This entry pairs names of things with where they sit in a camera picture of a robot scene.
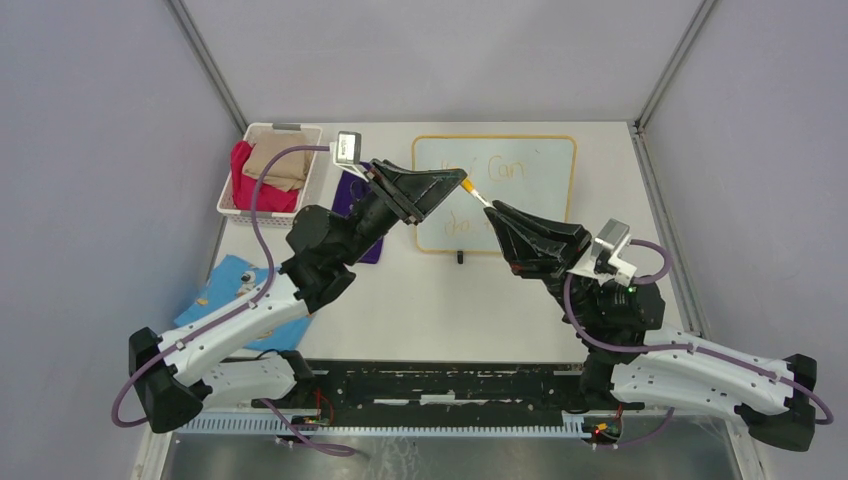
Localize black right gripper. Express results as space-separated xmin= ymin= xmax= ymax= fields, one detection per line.
xmin=484 ymin=200 xmax=603 ymax=330

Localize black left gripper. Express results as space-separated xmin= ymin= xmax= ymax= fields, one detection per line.
xmin=338 ymin=158 xmax=469 ymax=267

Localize white marker pen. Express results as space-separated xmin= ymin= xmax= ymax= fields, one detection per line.
xmin=470 ymin=189 xmax=493 ymax=208

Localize yellow framed whiteboard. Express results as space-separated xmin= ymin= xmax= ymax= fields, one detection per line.
xmin=412 ymin=135 xmax=577 ymax=254

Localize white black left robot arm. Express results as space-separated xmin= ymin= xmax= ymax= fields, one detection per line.
xmin=120 ymin=159 xmax=467 ymax=433

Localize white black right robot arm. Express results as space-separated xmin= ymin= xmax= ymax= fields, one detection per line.
xmin=484 ymin=201 xmax=832 ymax=452

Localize purple towel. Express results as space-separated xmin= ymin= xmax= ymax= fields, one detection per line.
xmin=331 ymin=162 xmax=387 ymax=266

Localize beige cloth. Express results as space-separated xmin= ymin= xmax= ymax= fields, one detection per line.
xmin=241 ymin=130 xmax=317 ymax=193

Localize pink cloth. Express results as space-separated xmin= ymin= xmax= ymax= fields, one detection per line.
xmin=229 ymin=140 xmax=301 ymax=215

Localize blue cartoon cloth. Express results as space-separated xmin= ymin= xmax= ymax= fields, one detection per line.
xmin=174 ymin=255 xmax=312 ymax=352

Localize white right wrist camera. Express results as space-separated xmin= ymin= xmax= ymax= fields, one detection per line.
xmin=568 ymin=218 xmax=637 ymax=287

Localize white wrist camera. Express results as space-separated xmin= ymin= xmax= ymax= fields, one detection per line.
xmin=568 ymin=218 xmax=637 ymax=287
xmin=332 ymin=131 xmax=362 ymax=168

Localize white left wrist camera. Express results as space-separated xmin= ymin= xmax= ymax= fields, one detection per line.
xmin=332 ymin=131 xmax=362 ymax=168

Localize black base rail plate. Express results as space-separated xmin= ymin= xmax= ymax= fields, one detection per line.
xmin=273 ymin=359 xmax=621 ymax=428

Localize white toothed cable duct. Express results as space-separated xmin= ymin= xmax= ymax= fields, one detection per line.
xmin=177 ymin=412 xmax=590 ymax=439

